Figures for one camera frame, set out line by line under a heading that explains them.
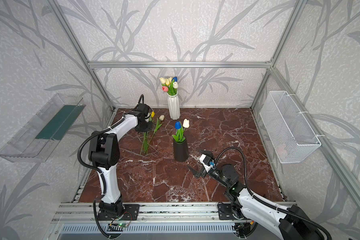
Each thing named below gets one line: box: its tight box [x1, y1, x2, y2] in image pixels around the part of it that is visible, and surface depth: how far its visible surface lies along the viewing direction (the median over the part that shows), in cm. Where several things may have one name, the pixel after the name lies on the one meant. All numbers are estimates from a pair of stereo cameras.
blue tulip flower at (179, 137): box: [172, 121, 186, 142], surface depth 80 cm
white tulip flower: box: [173, 81, 179, 96], surface depth 93 cm
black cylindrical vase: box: [173, 138, 189, 162], surface depth 88 cm
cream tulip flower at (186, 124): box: [182, 118, 190, 133], surface depth 76 cm
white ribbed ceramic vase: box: [167, 92, 181, 120], surface depth 104 cm
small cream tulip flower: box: [146, 115, 165, 151], surface depth 110 cm
